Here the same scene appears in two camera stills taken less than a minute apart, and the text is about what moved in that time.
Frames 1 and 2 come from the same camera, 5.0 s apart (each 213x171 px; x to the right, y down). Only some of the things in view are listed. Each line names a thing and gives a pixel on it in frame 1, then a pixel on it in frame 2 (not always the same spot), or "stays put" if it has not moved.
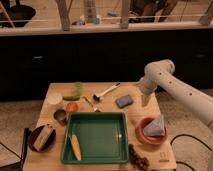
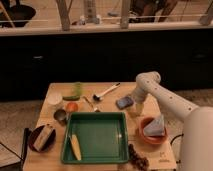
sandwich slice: x=42 y=137 stays put
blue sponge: x=124 y=101 stays put
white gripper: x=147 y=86 to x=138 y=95
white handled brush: x=97 y=96 stays put
